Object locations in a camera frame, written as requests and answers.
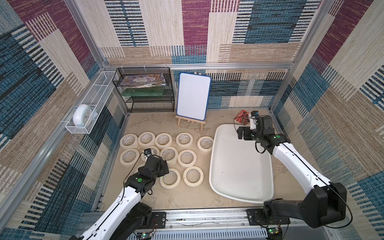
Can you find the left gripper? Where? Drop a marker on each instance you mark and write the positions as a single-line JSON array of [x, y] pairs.
[[161, 171]]

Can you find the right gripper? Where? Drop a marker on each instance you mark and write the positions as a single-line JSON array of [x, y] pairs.
[[243, 132]]

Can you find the masking tape roll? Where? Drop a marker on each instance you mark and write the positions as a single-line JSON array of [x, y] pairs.
[[193, 176], [170, 155], [205, 144], [170, 180], [146, 139], [129, 157], [184, 140], [187, 158], [163, 140], [129, 141], [154, 150]]

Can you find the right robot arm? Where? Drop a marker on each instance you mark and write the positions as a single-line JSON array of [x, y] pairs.
[[325, 202]]

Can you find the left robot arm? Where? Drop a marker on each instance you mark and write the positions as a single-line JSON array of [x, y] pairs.
[[127, 213]]

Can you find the white plastic storage box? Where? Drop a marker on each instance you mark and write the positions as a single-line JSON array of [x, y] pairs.
[[237, 170]]

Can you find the red manga book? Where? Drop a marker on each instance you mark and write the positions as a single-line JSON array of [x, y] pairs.
[[242, 118]]

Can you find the blue framed whiteboard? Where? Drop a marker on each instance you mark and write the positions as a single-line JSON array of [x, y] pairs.
[[193, 94]]

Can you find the green book on shelf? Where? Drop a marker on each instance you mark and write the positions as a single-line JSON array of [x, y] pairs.
[[143, 92]]

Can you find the colourful magazine on shelf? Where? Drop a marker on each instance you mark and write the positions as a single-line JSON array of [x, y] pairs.
[[143, 81]]

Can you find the white alarm clock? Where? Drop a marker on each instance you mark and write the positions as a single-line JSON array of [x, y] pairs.
[[84, 115]]

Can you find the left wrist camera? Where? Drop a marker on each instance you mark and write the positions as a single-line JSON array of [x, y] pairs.
[[148, 152]]

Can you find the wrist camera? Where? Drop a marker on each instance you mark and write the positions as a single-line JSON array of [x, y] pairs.
[[148, 152], [261, 125]]

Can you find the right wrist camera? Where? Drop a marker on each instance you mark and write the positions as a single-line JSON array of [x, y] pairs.
[[261, 125]]

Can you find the black wire shelf rack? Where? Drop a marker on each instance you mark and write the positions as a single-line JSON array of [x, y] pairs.
[[165, 103]]

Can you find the white wire wall basket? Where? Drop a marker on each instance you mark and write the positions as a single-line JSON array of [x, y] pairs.
[[96, 97]]

